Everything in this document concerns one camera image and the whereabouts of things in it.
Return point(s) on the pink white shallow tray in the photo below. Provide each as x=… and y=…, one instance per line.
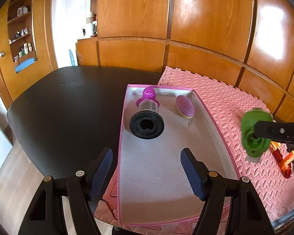
x=152, y=187

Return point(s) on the pink foam puzzle mat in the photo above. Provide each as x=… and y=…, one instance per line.
x=247, y=205

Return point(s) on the wooden wall cabinet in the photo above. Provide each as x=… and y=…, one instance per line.
x=248, y=44

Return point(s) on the purple perforated dome toy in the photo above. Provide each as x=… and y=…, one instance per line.
x=148, y=94

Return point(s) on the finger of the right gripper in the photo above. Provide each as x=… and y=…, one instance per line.
x=278, y=132

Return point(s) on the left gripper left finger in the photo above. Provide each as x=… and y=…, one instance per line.
x=98, y=171

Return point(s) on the red puzzle piece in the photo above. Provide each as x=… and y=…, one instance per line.
x=274, y=149

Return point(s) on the green white plug device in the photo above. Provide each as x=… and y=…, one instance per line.
x=254, y=144

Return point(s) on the black rimmed clear jar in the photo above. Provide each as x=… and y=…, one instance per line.
x=147, y=122

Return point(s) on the blue foam mat piece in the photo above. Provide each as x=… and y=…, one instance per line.
x=72, y=60

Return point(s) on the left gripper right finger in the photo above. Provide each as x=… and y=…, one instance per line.
x=195, y=173

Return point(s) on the wooden door with shelves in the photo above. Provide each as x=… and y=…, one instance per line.
x=26, y=46

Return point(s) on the orange building block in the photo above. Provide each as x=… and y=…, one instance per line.
x=286, y=161

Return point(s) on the purple oval case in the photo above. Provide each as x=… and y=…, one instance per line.
x=185, y=106

